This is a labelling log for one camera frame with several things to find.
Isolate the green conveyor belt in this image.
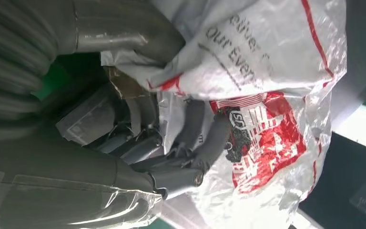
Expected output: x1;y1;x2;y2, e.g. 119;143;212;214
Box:
33;62;67;101

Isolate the black scanner column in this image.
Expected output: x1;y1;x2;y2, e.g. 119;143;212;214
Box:
298;132;366;229

